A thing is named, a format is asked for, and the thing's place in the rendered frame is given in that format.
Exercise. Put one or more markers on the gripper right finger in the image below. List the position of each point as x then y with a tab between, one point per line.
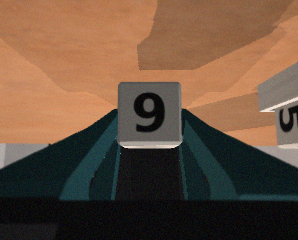
235	170

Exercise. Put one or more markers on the white rectangular tray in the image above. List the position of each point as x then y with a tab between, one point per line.
279	90

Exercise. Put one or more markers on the white number cube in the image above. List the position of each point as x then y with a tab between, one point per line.
286	119
149	114

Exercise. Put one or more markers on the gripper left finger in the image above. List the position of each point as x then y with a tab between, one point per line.
65	168

